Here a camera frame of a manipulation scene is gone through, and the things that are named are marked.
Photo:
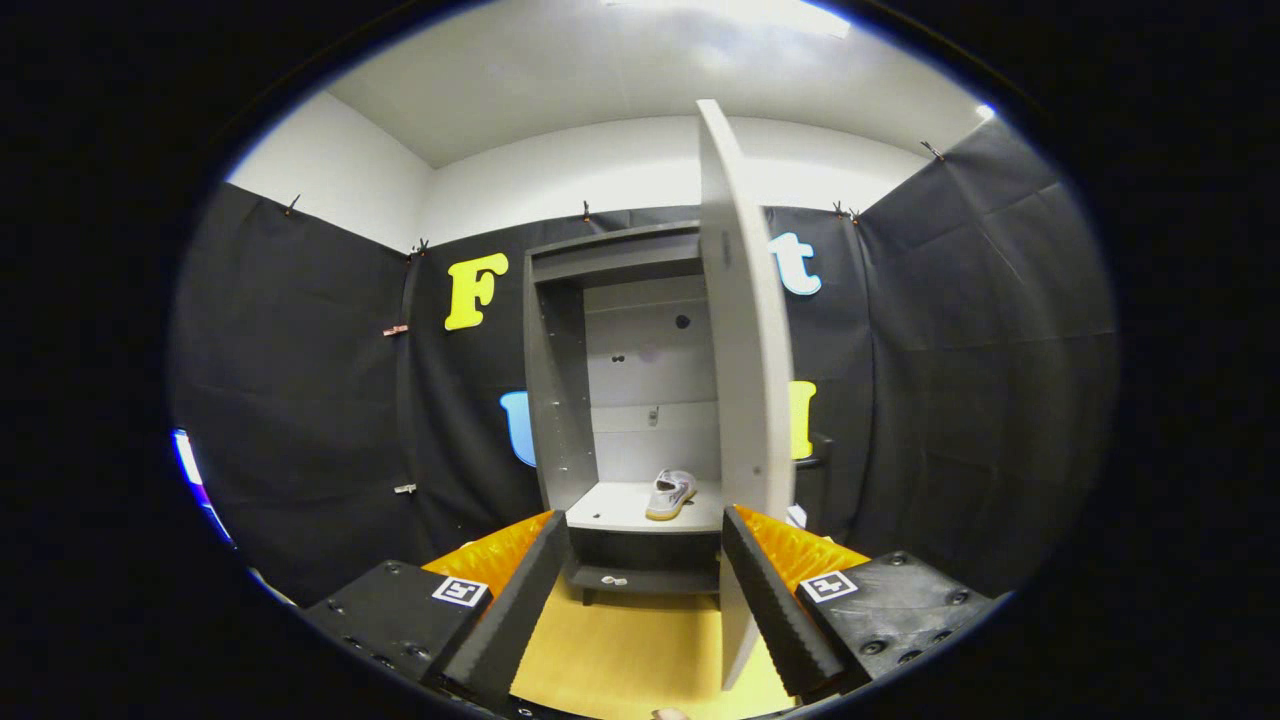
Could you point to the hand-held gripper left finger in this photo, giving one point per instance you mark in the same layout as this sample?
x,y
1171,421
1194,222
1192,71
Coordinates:
x,y
510,620

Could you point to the long ceiling light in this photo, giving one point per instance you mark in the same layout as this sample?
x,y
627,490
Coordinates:
x,y
760,14

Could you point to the white canvas shoe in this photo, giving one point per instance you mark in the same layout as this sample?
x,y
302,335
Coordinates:
x,y
670,495

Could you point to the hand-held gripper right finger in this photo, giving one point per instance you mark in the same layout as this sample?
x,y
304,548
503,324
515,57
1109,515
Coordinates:
x,y
770,610

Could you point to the black backdrop cloth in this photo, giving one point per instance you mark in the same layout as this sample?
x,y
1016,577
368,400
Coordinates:
x,y
960,380

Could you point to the dark grey shoe cabinet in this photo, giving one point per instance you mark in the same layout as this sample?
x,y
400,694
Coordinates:
x,y
560,400

